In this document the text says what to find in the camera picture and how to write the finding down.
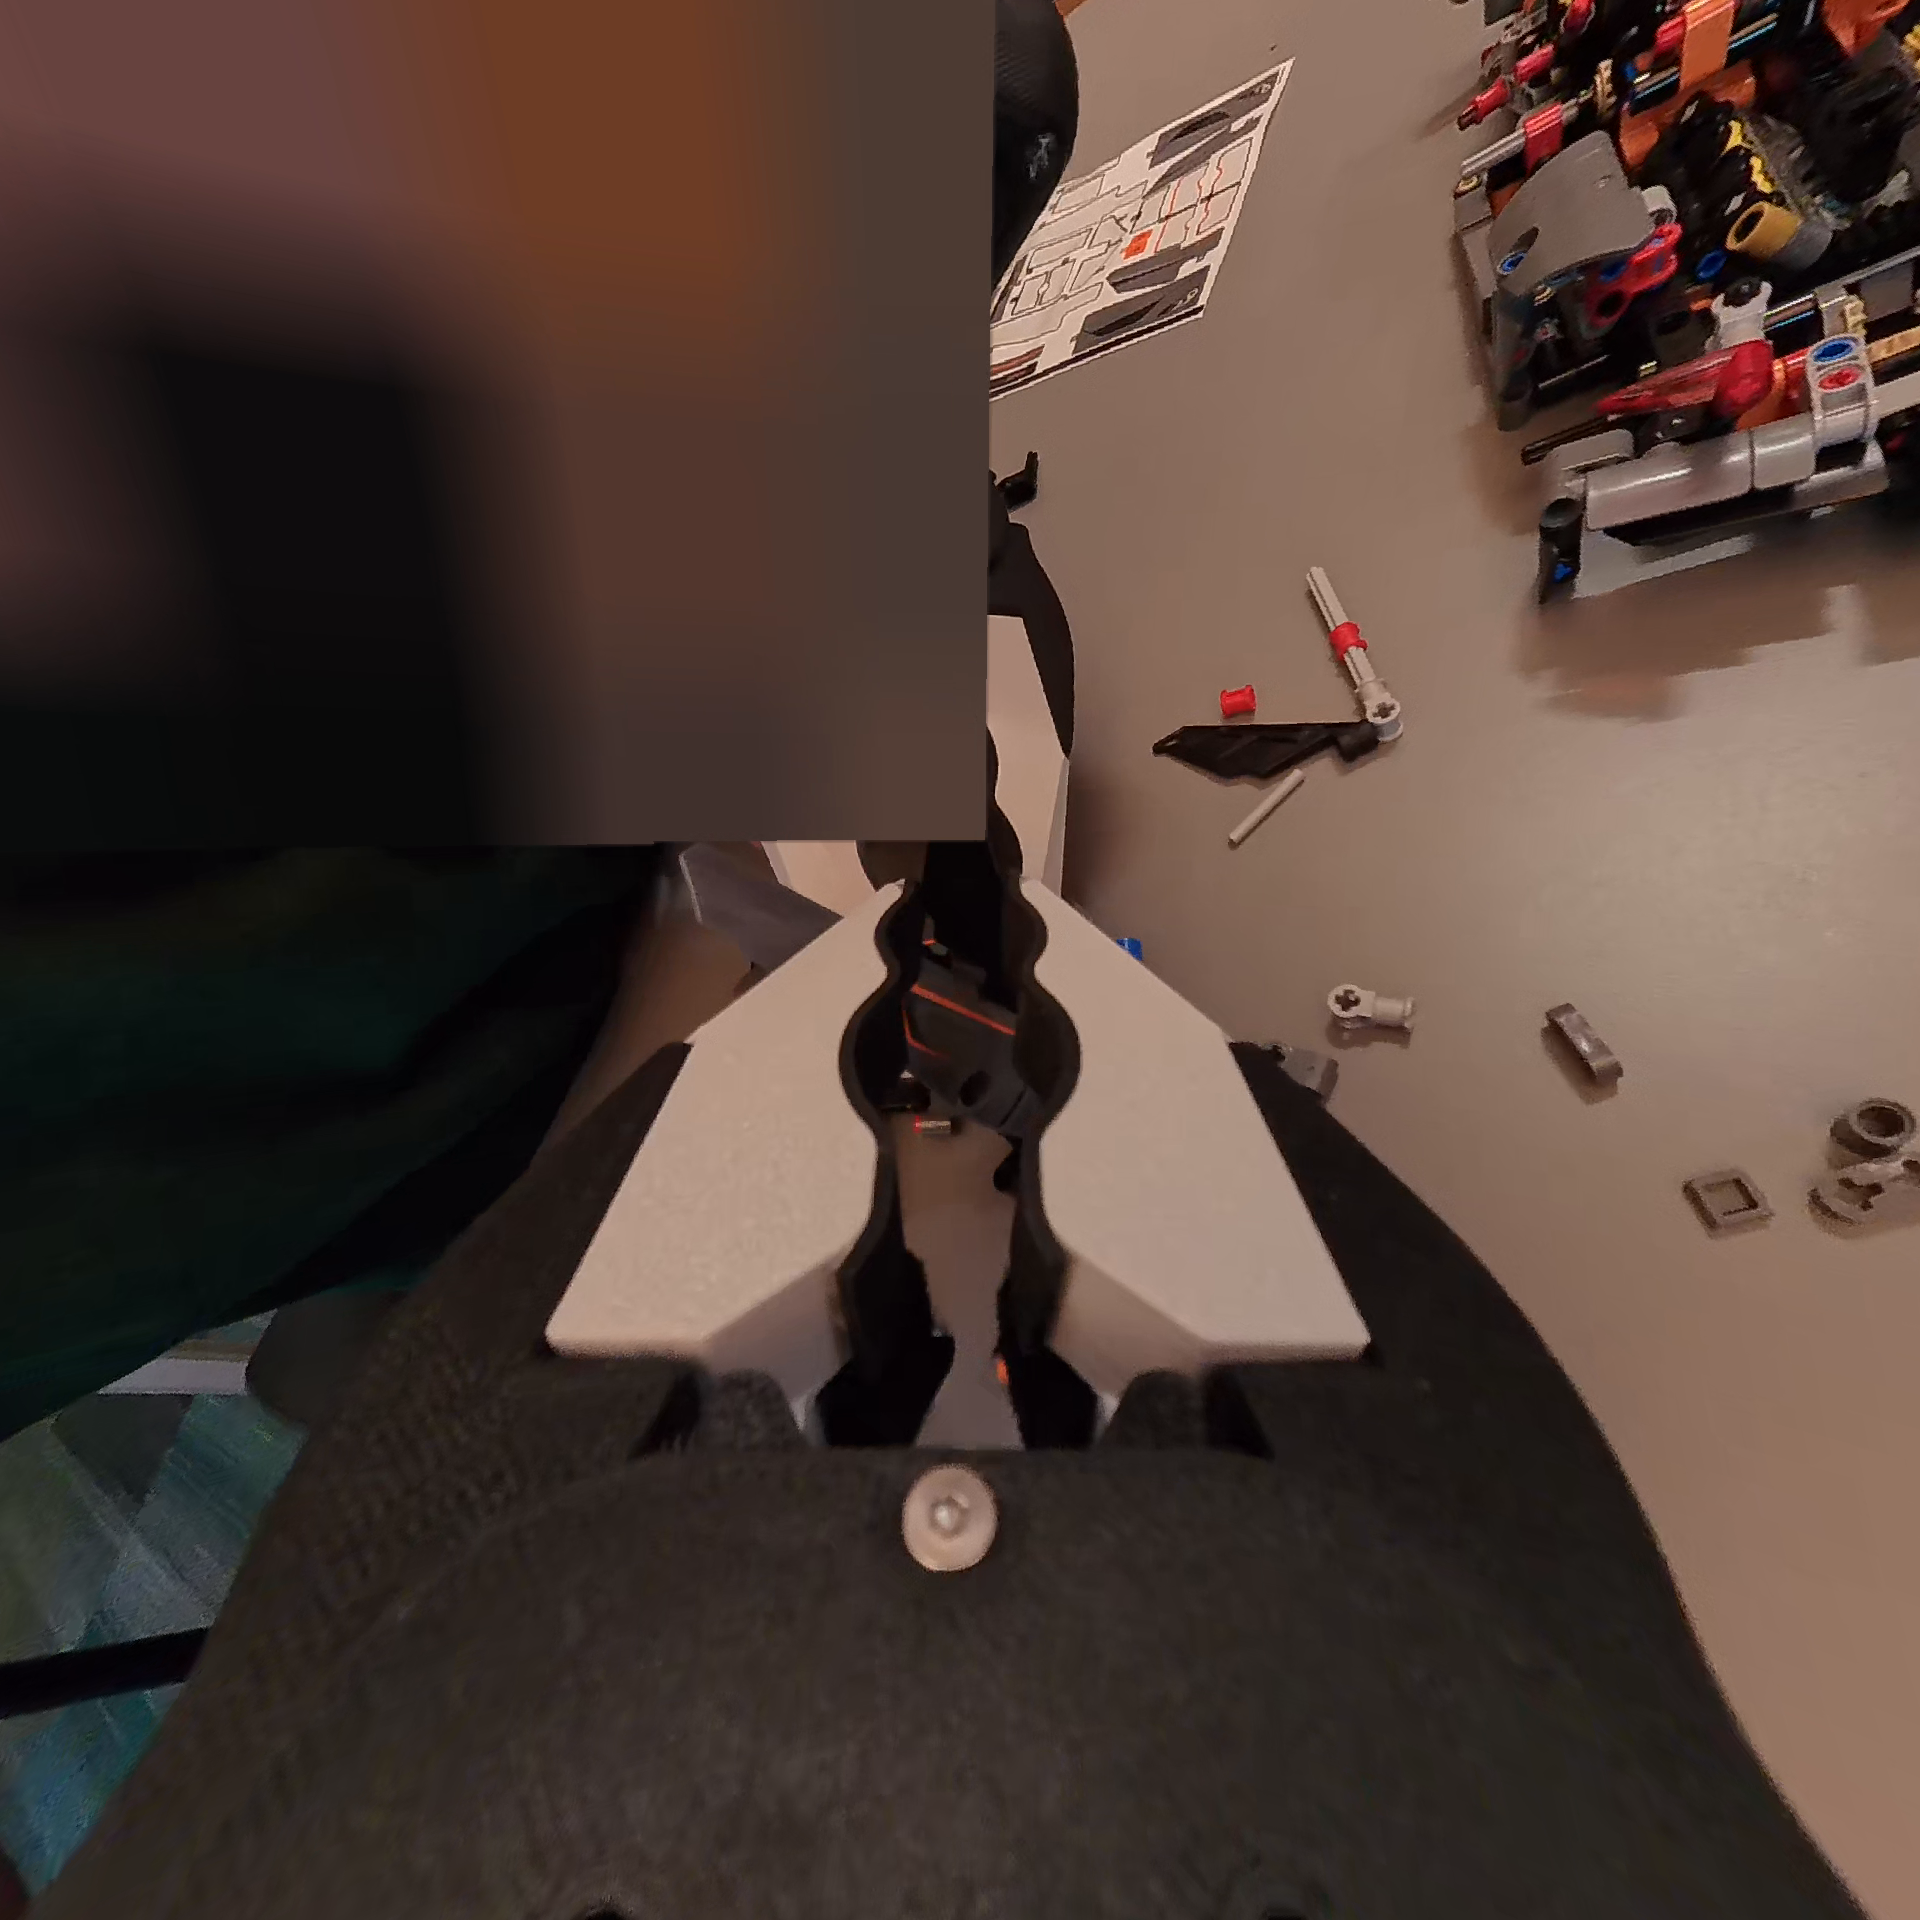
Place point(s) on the grey axle black panel assembly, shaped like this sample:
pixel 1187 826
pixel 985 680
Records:
pixel 1263 746

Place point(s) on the dark grey short lego beam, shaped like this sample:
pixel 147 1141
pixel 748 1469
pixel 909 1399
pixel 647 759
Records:
pixel 1582 1044

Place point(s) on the large lego car model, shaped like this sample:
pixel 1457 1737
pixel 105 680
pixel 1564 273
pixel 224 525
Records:
pixel 1651 228

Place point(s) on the dark grey round pin connector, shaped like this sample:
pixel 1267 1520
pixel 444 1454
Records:
pixel 1854 1141

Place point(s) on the light grey axle connector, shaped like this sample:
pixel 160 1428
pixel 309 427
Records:
pixel 1374 1009

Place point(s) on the grey orange-striped lego panel assembly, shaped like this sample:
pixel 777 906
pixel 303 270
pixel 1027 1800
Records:
pixel 962 1037

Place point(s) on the short light grey lego axle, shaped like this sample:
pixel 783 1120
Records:
pixel 1267 810

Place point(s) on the person's green shirt torso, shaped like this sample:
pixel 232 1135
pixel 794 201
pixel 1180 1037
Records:
pixel 226 1125

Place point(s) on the grey cross-hole connector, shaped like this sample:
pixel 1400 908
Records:
pixel 1846 1201

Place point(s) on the lego sticker sheet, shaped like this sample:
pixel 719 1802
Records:
pixel 1155 228

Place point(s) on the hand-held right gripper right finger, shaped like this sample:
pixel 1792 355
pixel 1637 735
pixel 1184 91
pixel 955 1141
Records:
pixel 1201 1201

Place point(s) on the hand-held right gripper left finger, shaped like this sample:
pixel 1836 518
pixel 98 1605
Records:
pixel 706 1201

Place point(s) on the dark grey square frame piece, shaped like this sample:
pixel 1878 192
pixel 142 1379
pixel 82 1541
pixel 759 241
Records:
pixel 1695 1202

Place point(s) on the dark grey axle connector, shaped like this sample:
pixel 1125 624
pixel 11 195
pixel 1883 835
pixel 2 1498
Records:
pixel 1303 1069

